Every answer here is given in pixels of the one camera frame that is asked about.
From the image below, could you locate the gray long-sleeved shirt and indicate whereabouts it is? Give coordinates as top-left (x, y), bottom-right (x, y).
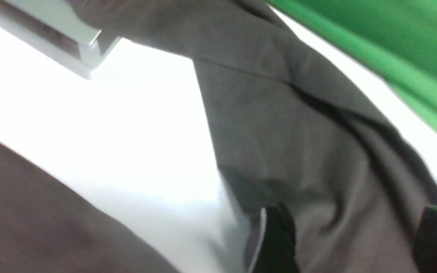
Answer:
top-left (0, 0), bottom-right (437, 273)

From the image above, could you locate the green backdrop cloth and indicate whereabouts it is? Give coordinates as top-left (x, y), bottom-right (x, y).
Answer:
top-left (269, 0), bottom-right (437, 132)

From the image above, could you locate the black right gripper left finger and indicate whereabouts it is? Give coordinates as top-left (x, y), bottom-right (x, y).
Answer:
top-left (245, 204), bottom-right (299, 273)

